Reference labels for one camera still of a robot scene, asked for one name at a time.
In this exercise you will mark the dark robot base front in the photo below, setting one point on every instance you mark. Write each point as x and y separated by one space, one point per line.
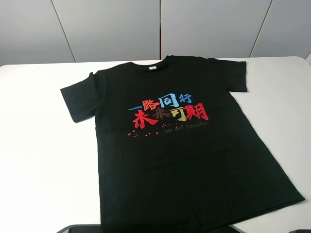
227 229

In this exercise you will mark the black printed t-shirt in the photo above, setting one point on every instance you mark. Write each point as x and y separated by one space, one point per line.
176 154

